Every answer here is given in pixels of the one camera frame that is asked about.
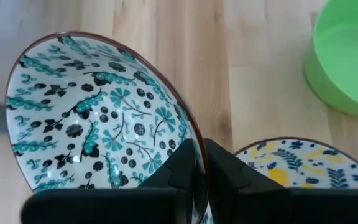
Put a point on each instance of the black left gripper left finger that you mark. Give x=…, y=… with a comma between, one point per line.
x=120, y=205

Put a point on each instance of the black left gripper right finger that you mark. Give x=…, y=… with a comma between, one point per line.
x=259, y=205

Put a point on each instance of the yellow blue patterned bowl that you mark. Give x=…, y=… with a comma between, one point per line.
x=306, y=165

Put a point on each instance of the teal floral ceramic bowl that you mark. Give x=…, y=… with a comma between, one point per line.
x=73, y=109

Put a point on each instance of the green plastic bowl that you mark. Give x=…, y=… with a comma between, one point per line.
x=343, y=62

